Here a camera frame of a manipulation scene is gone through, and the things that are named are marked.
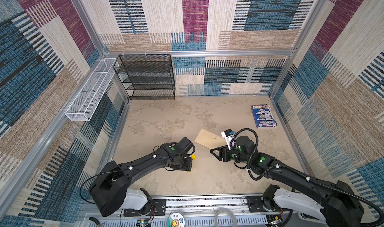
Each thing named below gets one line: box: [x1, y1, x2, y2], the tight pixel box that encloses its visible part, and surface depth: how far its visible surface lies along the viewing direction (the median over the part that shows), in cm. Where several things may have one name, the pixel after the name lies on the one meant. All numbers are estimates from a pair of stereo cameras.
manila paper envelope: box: [194, 128, 228, 150], surface depth 100 cm
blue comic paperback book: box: [251, 104, 278, 129], surface depth 107 cm
